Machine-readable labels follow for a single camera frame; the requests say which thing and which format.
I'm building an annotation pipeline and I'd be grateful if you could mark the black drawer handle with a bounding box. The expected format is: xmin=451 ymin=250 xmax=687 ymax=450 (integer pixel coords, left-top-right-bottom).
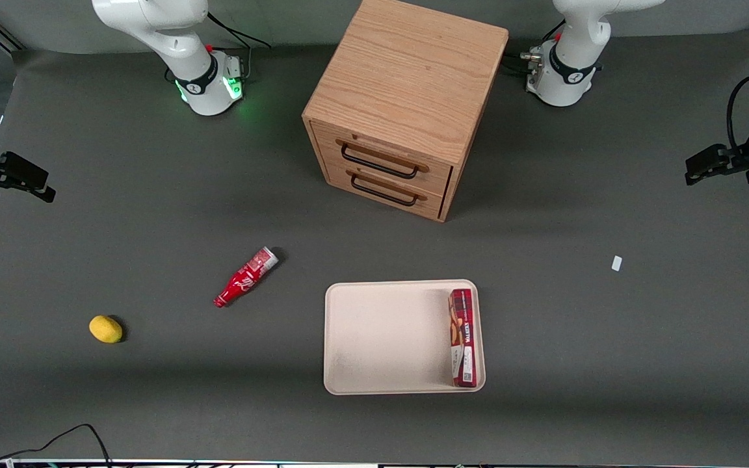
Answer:
xmin=341 ymin=143 xmax=419 ymax=180
xmin=350 ymin=172 xmax=418 ymax=207

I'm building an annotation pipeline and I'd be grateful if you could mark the cream rectangular tray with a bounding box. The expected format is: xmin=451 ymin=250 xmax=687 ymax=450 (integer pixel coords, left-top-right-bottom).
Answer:
xmin=323 ymin=279 xmax=486 ymax=396

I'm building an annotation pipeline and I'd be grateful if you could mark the yellow lemon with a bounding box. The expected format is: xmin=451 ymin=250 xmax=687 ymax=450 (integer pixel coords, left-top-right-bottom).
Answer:
xmin=89 ymin=315 xmax=124 ymax=344

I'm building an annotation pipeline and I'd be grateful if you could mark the black left arm base cable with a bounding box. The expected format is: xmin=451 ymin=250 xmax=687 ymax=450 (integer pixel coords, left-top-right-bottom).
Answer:
xmin=503 ymin=19 xmax=565 ymax=73

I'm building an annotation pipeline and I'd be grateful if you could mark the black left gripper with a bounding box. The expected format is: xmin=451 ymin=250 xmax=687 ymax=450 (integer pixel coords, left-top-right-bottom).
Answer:
xmin=685 ymin=116 xmax=749 ymax=187

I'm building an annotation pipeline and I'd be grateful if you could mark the red plaid cookie box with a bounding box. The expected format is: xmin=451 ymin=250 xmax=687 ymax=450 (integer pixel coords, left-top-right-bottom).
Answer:
xmin=449 ymin=288 xmax=479 ymax=389

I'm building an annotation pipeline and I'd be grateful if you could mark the black right arm base cable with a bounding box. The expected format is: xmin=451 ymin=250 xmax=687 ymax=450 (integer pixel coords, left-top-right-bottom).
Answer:
xmin=207 ymin=12 xmax=272 ymax=50

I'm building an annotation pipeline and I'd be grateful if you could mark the red cola bottle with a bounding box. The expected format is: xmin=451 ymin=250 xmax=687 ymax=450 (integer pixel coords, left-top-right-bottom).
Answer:
xmin=213 ymin=246 xmax=280 ymax=309

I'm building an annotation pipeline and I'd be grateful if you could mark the black cable on table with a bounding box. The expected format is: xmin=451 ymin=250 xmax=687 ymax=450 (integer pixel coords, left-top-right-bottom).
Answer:
xmin=0 ymin=424 xmax=112 ymax=468

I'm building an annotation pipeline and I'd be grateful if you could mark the wooden drawer front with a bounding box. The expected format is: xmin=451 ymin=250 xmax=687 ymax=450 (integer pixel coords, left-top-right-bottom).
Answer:
xmin=313 ymin=122 xmax=453 ymax=196
xmin=324 ymin=159 xmax=447 ymax=219

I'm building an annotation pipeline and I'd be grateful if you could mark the wooden two-drawer cabinet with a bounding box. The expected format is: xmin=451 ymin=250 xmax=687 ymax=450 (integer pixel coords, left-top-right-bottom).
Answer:
xmin=302 ymin=0 xmax=510 ymax=223

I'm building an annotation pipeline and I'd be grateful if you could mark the black arm base cable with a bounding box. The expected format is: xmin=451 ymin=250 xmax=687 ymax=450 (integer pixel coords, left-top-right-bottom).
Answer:
xmin=503 ymin=19 xmax=565 ymax=73
xmin=207 ymin=12 xmax=272 ymax=50

